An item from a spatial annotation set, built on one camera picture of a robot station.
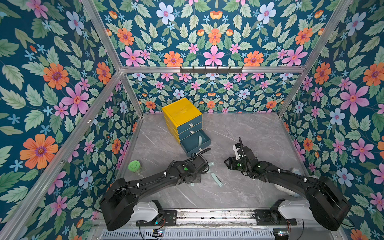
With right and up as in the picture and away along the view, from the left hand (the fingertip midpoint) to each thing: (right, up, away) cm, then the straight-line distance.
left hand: (199, 178), depth 82 cm
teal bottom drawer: (-3, +18, +20) cm, 27 cm away
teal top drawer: (-6, +30, +8) cm, 32 cm away
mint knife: (+7, +5, +11) cm, 14 cm away
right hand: (+17, +9, +5) cm, 20 cm away
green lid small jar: (-39, +5, +6) cm, 40 cm away
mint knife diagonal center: (+11, -3, +4) cm, 12 cm away
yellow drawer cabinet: (-14, +37, +9) cm, 40 cm away
